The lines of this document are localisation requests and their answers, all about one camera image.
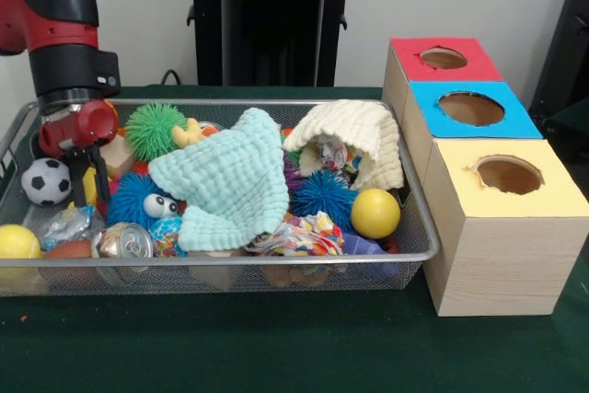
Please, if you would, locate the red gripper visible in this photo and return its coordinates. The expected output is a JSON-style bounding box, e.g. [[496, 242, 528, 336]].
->
[[39, 98, 120, 208]]

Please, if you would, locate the yellow foam cheese wedge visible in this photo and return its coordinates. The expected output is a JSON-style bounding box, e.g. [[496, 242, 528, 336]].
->
[[68, 166, 111, 210]]

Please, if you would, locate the mint waffle cloth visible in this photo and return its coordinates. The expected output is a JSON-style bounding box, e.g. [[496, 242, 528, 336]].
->
[[147, 107, 290, 251]]

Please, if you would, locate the cream waffle cloth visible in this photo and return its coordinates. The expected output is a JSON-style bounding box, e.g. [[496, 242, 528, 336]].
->
[[283, 98, 405, 191]]

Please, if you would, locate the silver mesh bin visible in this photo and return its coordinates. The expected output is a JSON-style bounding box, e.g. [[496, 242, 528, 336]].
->
[[0, 98, 441, 297]]

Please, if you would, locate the wooden box with three holes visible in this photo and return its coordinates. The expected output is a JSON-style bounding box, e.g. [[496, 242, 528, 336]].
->
[[381, 37, 589, 318]]

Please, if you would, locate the plush soccer ball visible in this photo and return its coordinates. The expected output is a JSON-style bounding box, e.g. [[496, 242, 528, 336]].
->
[[20, 157, 74, 208]]

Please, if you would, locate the blue spiky ball with eyes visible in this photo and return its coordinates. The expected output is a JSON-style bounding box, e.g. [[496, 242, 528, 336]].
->
[[106, 172, 185, 231]]

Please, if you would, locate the clear plastic packet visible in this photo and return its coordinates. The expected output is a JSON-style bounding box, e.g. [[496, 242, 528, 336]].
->
[[39, 203, 107, 251]]

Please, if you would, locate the green spiky ball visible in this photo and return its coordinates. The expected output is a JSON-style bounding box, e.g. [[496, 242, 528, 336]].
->
[[123, 102, 188, 164]]

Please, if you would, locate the silver drink can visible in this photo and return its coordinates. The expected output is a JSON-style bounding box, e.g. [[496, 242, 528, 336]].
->
[[90, 222, 156, 272]]

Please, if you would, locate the yellow plastic ball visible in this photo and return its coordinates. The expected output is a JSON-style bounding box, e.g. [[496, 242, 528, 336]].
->
[[350, 188, 401, 240], [0, 225, 42, 260]]

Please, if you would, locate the dark green table cloth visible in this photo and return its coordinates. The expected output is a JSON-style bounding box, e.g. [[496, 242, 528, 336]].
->
[[0, 84, 589, 393], [547, 98, 589, 136]]

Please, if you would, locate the black cable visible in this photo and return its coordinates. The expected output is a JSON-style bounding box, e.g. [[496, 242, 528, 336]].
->
[[159, 69, 185, 87]]

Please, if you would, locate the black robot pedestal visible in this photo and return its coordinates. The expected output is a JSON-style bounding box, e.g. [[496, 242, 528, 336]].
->
[[177, 0, 372, 87]]

